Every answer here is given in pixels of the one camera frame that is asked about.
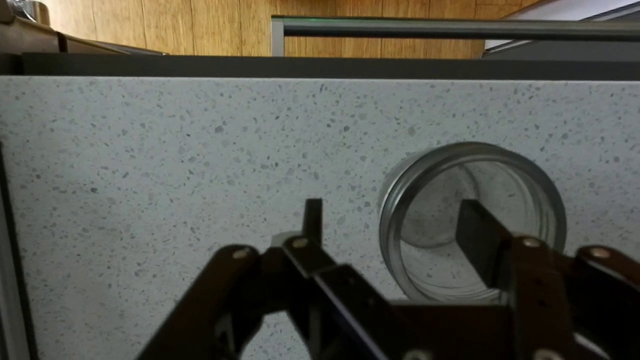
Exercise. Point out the stainless steel gas range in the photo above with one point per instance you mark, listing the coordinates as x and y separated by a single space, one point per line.
11 301

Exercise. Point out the small clear glass container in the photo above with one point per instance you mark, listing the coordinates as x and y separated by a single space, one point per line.
427 281

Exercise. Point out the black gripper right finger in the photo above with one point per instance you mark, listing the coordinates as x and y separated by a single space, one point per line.
482 242

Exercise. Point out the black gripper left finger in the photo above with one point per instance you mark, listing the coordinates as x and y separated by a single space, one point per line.
313 227

